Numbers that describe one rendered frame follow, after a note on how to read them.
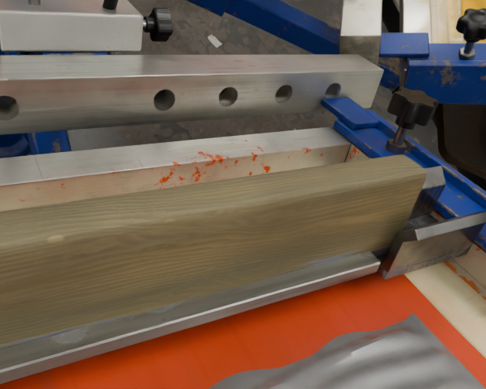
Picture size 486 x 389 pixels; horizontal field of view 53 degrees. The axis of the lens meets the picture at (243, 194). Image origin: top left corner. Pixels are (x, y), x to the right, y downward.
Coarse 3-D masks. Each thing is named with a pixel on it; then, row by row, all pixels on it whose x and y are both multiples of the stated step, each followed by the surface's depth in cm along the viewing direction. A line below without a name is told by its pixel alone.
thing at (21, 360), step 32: (352, 256) 35; (256, 288) 31; (288, 288) 31; (320, 288) 33; (128, 320) 27; (160, 320) 27; (192, 320) 28; (0, 352) 24; (32, 352) 24; (64, 352) 25; (96, 352) 26
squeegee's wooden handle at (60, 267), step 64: (192, 192) 27; (256, 192) 28; (320, 192) 30; (384, 192) 33; (0, 256) 21; (64, 256) 23; (128, 256) 25; (192, 256) 27; (256, 256) 30; (320, 256) 33; (0, 320) 23; (64, 320) 25
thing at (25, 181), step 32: (320, 128) 53; (0, 160) 38; (32, 160) 38; (64, 160) 39; (96, 160) 40; (128, 160) 41; (160, 160) 42; (192, 160) 43; (224, 160) 44; (256, 160) 46; (288, 160) 48; (320, 160) 51; (352, 160) 52; (0, 192) 36; (32, 192) 37; (64, 192) 38; (96, 192) 40; (128, 192) 41; (480, 256) 40; (480, 288) 40
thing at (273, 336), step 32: (352, 288) 38; (384, 288) 39; (416, 288) 40; (224, 320) 33; (256, 320) 34; (288, 320) 34; (320, 320) 35; (352, 320) 36; (384, 320) 36; (192, 352) 31; (224, 352) 31; (256, 352) 32; (288, 352) 32
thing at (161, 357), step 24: (168, 336) 31; (96, 360) 29; (120, 360) 29; (144, 360) 30; (168, 360) 30; (0, 384) 27; (24, 384) 27; (48, 384) 27; (72, 384) 28; (96, 384) 28; (120, 384) 28; (144, 384) 28; (168, 384) 29; (192, 384) 29
